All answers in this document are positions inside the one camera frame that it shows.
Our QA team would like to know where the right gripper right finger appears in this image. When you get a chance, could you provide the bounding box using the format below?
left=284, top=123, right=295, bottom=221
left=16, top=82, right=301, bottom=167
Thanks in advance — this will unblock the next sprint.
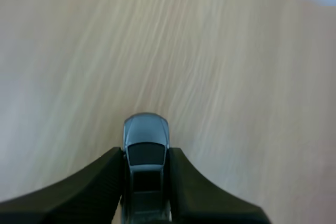
left=167, top=147, right=271, bottom=224

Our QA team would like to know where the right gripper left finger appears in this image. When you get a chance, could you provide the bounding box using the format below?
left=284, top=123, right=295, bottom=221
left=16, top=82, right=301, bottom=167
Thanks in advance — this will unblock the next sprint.
left=0, top=147, right=127, bottom=224

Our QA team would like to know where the small grey toy car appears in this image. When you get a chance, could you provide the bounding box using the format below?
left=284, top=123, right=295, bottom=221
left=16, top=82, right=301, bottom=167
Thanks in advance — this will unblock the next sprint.
left=119, top=112, right=174, bottom=224

